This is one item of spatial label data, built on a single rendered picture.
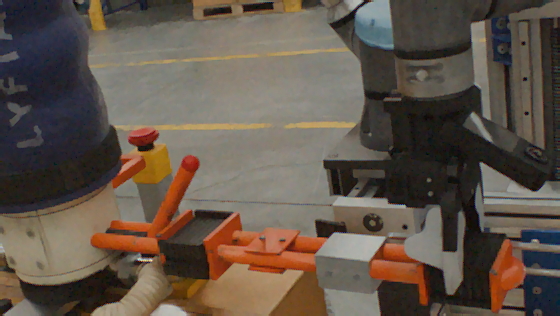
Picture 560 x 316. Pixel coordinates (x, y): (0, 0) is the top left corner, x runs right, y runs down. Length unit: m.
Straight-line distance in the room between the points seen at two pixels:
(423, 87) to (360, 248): 0.23
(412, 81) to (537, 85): 0.63
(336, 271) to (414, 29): 0.30
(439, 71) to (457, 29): 0.04
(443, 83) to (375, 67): 0.55
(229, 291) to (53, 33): 0.45
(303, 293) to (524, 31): 0.55
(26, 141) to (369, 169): 0.59
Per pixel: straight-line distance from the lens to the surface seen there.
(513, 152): 0.80
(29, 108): 1.03
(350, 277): 0.91
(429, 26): 0.76
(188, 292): 1.16
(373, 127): 1.35
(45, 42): 1.02
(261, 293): 1.14
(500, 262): 0.85
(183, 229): 1.04
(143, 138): 1.67
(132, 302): 1.04
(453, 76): 0.78
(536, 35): 1.37
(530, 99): 1.38
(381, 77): 1.32
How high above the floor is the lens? 1.52
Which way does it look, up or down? 22 degrees down
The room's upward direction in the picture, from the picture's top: 12 degrees counter-clockwise
